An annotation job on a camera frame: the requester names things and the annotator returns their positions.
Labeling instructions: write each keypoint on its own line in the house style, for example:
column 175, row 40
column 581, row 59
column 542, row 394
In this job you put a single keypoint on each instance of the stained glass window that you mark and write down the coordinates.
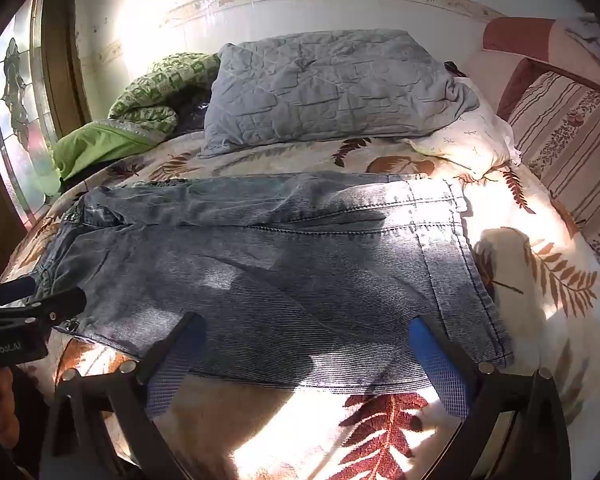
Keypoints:
column 15, row 85

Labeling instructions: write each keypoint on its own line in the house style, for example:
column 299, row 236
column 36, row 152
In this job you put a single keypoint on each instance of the white cloth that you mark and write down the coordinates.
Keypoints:
column 590, row 35

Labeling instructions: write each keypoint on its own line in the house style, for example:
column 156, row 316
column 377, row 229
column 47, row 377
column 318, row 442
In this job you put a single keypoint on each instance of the plain green cloth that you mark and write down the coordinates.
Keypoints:
column 100, row 142

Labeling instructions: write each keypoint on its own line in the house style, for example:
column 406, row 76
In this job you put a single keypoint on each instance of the striped floral cushion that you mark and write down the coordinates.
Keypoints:
column 565, row 145

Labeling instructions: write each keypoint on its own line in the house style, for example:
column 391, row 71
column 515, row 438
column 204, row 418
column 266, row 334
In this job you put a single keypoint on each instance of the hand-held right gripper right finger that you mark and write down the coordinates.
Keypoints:
column 437, row 365

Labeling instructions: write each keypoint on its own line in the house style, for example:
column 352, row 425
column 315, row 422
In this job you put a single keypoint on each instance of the blue denim pants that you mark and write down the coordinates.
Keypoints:
column 280, row 270

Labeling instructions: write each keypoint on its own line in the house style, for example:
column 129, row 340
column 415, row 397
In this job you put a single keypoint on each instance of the dark cloth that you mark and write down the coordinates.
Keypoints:
column 192, row 110

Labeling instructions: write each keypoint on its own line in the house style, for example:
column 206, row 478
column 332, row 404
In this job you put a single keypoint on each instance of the wooden window frame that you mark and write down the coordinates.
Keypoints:
column 62, row 60

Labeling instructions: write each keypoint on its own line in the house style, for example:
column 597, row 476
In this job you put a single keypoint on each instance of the white pillow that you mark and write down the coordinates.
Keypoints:
column 475, row 135

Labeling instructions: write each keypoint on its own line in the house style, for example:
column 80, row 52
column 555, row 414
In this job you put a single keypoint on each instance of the green patterned quilt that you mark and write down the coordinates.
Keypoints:
column 165, row 85

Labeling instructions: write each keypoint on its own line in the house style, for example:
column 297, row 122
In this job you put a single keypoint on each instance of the grey quilted pillow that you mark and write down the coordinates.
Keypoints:
column 330, row 85

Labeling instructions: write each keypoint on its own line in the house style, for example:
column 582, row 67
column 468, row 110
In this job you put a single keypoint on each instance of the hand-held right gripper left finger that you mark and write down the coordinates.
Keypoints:
column 180, row 360

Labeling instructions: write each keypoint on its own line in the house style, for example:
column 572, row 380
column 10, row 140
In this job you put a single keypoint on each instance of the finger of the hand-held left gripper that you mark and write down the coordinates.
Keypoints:
column 60, row 302
column 12, row 290

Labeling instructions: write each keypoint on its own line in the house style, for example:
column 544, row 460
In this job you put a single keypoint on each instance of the leaf print blanket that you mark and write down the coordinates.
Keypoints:
column 530, row 270

